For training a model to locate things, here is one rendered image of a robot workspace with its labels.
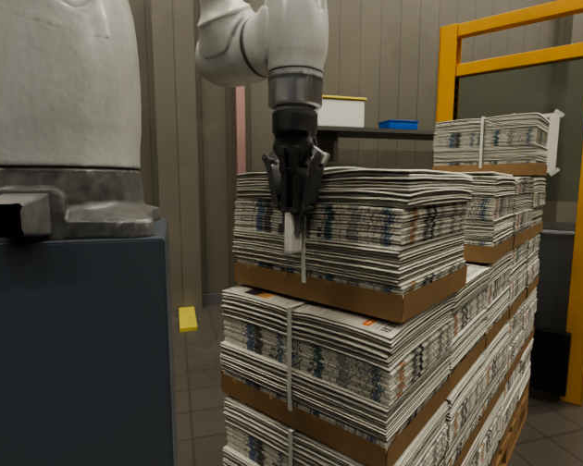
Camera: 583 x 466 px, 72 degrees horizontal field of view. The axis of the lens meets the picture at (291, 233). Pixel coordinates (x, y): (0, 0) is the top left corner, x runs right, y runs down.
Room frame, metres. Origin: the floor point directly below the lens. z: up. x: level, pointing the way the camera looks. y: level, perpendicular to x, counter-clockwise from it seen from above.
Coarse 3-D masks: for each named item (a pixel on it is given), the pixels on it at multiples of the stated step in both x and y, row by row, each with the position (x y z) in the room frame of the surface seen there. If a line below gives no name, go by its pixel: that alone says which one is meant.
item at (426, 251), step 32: (320, 192) 0.67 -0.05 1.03; (352, 192) 0.63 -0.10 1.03; (384, 192) 0.59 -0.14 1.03; (416, 192) 0.59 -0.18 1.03; (448, 192) 0.69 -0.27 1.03; (320, 224) 0.67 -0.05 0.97; (352, 224) 0.63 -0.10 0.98; (384, 224) 0.59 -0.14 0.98; (416, 224) 0.61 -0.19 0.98; (448, 224) 0.72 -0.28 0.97; (320, 256) 0.66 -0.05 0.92; (352, 256) 0.62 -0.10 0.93; (384, 256) 0.58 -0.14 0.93; (416, 256) 0.61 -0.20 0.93; (448, 256) 0.72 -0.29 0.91; (384, 288) 0.59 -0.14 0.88; (416, 288) 0.61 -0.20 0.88
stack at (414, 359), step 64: (512, 256) 1.23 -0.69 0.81; (256, 320) 0.72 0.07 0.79; (320, 320) 0.63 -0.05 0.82; (384, 320) 0.61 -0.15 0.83; (448, 320) 0.74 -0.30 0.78; (512, 320) 1.27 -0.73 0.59; (256, 384) 0.72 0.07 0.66; (320, 384) 0.62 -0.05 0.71; (384, 384) 0.56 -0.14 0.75; (512, 384) 1.35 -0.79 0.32; (256, 448) 0.73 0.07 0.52; (320, 448) 0.63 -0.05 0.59; (448, 448) 0.79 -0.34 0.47; (512, 448) 1.41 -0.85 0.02
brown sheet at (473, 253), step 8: (512, 240) 1.20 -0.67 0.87; (464, 248) 1.04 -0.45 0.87; (472, 248) 1.02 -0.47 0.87; (480, 248) 1.01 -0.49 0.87; (488, 248) 1.00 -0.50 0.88; (496, 248) 1.02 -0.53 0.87; (504, 248) 1.11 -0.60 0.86; (512, 248) 1.22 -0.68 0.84; (464, 256) 1.04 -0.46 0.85; (472, 256) 1.02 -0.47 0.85; (480, 256) 1.01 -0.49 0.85; (488, 256) 1.00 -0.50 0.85; (496, 256) 1.03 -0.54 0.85
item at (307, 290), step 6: (294, 276) 0.70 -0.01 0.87; (300, 276) 0.69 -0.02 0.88; (306, 276) 0.68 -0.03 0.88; (294, 282) 0.70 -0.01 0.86; (300, 282) 0.69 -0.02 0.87; (306, 282) 0.68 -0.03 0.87; (312, 282) 0.68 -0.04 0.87; (294, 288) 0.70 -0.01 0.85; (300, 288) 0.69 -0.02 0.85; (306, 288) 0.68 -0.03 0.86; (312, 288) 0.68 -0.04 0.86; (294, 294) 0.70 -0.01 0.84; (300, 294) 0.69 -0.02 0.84; (306, 294) 0.68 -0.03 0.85; (312, 294) 0.68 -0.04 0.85; (312, 300) 0.68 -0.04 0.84
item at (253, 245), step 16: (240, 176) 0.80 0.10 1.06; (256, 176) 0.77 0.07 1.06; (240, 192) 0.81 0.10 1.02; (256, 192) 0.77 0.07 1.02; (240, 208) 0.81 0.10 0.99; (256, 208) 0.77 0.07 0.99; (272, 208) 0.74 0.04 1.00; (240, 224) 0.81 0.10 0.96; (256, 224) 0.77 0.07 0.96; (272, 224) 0.74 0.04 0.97; (240, 240) 0.80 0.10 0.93; (256, 240) 0.77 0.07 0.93; (272, 240) 0.74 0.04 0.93; (240, 256) 0.80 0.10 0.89; (256, 256) 0.77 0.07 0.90; (272, 256) 0.74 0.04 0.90; (288, 256) 0.71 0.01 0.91
